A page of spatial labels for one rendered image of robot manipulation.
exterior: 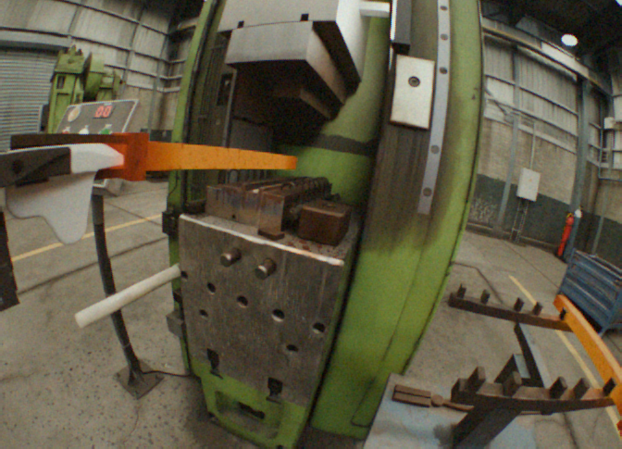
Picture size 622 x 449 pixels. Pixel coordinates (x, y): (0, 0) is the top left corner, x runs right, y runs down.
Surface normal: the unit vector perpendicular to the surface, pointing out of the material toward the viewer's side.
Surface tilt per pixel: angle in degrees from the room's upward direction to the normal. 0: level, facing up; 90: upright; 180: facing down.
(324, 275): 90
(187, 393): 0
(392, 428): 0
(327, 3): 90
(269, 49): 90
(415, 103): 90
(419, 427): 0
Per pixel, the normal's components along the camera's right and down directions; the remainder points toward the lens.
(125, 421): 0.14, -0.96
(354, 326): -0.30, 0.18
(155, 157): 0.93, 0.22
